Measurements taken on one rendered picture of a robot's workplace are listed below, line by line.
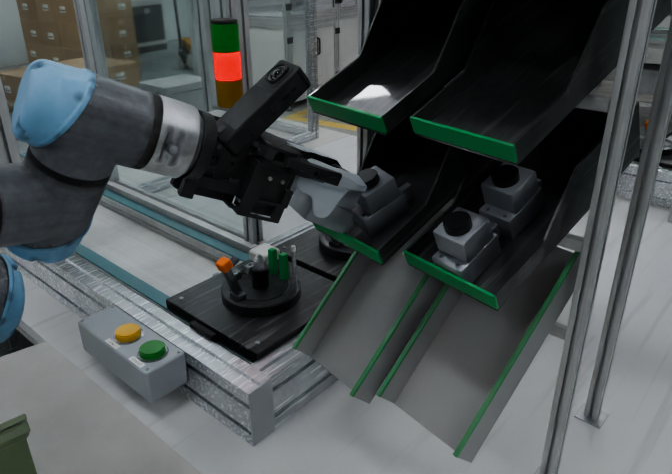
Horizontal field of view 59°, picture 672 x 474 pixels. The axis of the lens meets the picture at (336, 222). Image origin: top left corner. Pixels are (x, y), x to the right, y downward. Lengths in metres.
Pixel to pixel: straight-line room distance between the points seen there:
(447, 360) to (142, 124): 0.47
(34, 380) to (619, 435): 0.96
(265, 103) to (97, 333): 0.58
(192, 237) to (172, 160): 0.79
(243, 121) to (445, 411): 0.43
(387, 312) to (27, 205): 0.48
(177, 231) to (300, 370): 0.57
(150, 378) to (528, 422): 0.58
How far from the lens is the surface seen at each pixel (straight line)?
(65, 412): 1.08
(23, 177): 0.59
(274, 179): 0.63
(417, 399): 0.80
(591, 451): 1.00
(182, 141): 0.58
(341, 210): 0.70
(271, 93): 0.62
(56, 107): 0.55
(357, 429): 0.96
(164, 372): 0.97
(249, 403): 0.89
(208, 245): 1.32
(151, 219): 1.49
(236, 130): 0.61
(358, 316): 0.86
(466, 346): 0.79
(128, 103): 0.56
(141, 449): 0.98
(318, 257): 1.18
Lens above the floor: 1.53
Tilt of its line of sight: 25 degrees down
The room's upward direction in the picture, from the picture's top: straight up
